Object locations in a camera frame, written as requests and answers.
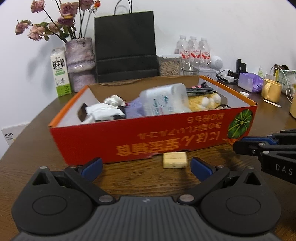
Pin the water bottle middle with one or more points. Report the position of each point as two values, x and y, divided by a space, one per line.
195 51

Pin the clear container of seeds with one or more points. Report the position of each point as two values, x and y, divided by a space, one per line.
169 65

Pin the red orange cardboard box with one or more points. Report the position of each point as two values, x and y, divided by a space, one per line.
144 137

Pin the white floral tin box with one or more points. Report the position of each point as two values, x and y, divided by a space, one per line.
207 72

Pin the small white round lid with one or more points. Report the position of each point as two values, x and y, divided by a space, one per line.
244 93

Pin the yellow ceramic mug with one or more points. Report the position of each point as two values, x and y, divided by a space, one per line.
271 90

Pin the purple ceramic vase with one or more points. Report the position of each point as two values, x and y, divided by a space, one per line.
80 60

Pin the white green milk carton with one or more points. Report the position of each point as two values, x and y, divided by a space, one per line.
60 73

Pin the white crumpled plastic bag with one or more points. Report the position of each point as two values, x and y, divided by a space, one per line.
112 108

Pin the water bottle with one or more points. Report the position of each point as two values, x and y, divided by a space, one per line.
195 51
182 48
205 52

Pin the yellow white plush toy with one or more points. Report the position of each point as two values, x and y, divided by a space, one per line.
204 102

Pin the white plastic bottle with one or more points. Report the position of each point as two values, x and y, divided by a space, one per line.
167 99

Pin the white round speaker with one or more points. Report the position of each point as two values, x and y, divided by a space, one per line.
216 62

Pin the black paper shopping bag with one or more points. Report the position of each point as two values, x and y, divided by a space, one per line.
125 47

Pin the small wooden block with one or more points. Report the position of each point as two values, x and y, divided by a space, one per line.
175 160

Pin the clear glass cup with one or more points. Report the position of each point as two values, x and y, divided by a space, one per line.
186 68

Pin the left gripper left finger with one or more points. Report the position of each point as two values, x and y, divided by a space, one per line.
82 177

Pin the white charger with cables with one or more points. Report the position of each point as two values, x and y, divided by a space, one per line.
227 76

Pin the black device stand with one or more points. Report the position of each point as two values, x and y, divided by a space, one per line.
240 66

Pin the dried pink rose bouquet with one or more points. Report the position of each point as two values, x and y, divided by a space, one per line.
72 23

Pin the purple tissue pack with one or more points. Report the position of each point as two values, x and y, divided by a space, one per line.
250 82

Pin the water bottle right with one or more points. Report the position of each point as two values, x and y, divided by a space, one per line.
205 52

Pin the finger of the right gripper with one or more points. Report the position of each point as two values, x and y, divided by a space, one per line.
274 139
252 148

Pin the white paper sign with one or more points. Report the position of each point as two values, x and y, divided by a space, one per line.
11 133

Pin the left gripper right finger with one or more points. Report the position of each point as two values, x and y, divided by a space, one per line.
212 178

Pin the purple cloth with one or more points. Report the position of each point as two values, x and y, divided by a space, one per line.
134 109

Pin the water bottle left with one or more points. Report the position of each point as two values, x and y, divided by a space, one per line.
182 48

